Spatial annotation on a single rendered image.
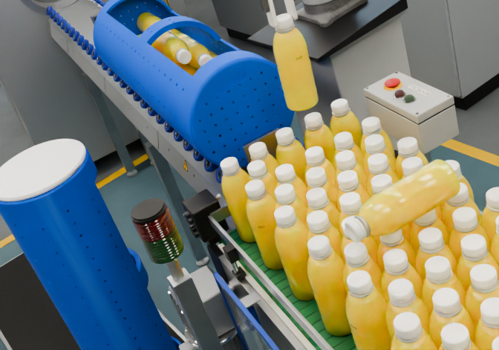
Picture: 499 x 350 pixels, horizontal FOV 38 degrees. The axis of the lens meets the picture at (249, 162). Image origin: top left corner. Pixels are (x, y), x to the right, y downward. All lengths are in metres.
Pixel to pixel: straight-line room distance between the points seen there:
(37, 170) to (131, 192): 1.81
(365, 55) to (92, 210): 0.96
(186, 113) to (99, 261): 0.56
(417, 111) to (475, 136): 1.90
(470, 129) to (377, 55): 1.25
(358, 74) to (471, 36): 1.31
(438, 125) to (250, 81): 0.45
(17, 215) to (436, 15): 2.15
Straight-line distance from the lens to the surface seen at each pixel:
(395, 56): 2.43
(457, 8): 3.45
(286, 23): 1.50
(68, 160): 2.03
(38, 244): 2.05
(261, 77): 1.77
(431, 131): 1.62
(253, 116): 1.79
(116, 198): 3.85
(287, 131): 1.63
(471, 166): 3.29
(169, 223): 1.25
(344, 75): 2.29
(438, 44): 3.52
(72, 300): 2.16
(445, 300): 1.14
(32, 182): 2.01
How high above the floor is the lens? 1.91
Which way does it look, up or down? 31 degrees down
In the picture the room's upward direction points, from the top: 19 degrees counter-clockwise
